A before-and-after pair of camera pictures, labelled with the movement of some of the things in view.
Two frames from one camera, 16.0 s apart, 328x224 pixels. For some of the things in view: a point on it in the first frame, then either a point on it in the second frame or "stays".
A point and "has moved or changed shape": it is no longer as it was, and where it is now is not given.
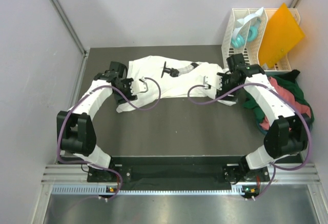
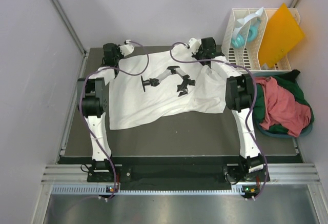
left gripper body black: x=125 y=88 → x=119 y=54
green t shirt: x=290 y=80 stays
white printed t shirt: x=154 y=78 has moved or changed shape
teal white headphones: x=246 y=29 stays
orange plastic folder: x=282 y=32 stays
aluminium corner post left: x=61 y=13 stays
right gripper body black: x=228 y=85 → x=199 y=56
